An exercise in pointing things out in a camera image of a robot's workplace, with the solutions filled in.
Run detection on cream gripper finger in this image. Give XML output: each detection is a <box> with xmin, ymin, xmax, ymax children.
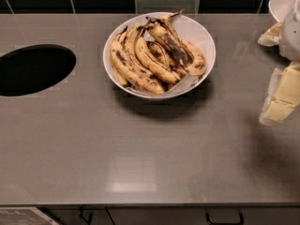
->
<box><xmin>259</xmin><ymin>61</ymin><xmax>300</xmax><ymax>126</ymax></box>
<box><xmin>258</xmin><ymin>22</ymin><xmax>283</xmax><ymax>47</ymax></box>

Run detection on spotted banana right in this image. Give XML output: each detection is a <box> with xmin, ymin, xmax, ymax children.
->
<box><xmin>182</xmin><ymin>40</ymin><xmax>207</xmax><ymax>76</ymax></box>

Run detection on spotted banana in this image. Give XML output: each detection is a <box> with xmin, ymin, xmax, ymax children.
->
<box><xmin>110</xmin><ymin>32</ymin><xmax>164</xmax><ymax>95</ymax></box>
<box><xmin>182</xmin><ymin>40</ymin><xmax>207</xmax><ymax>76</ymax></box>
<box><xmin>134</xmin><ymin>36</ymin><xmax>180</xmax><ymax>84</ymax></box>

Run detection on white ceramic bowl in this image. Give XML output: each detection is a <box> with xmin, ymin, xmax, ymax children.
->
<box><xmin>102</xmin><ymin>12</ymin><xmax>216</xmax><ymax>101</ymax></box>

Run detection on dark bruised banana top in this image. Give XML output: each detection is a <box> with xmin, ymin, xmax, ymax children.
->
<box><xmin>145</xmin><ymin>11</ymin><xmax>192</xmax><ymax>68</ymax></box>

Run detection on spotted banana middle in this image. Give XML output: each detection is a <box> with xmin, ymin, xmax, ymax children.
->
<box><xmin>134</xmin><ymin>36</ymin><xmax>180</xmax><ymax>84</ymax></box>

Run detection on spotted banana front left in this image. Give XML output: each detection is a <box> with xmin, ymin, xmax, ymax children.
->
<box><xmin>110</xmin><ymin>32</ymin><xmax>164</xmax><ymax>95</ymax></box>

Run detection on black round counter opening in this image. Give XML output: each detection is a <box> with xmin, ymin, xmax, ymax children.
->
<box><xmin>0</xmin><ymin>44</ymin><xmax>76</xmax><ymax>97</ymax></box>

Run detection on paper sheet on floor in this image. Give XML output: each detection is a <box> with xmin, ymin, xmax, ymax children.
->
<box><xmin>0</xmin><ymin>207</ymin><xmax>61</xmax><ymax>225</ymax></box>

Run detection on black drawer handle right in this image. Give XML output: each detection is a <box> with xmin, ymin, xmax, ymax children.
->
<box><xmin>205</xmin><ymin>212</ymin><xmax>245</xmax><ymax>225</ymax></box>

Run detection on black drawer handle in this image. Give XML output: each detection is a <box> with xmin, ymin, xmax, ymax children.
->
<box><xmin>205</xmin><ymin>212</ymin><xmax>245</xmax><ymax>225</ymax></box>
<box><xmin>79</xmin><ymin>207</ymin><xmax>93</xmax><ymax>225</ymax></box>

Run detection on black drawer handle left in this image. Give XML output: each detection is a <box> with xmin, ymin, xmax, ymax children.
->
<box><xmin>79</xmin><ymin>207</ymin><xmax>93</xmax><ymax>225</ymax></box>

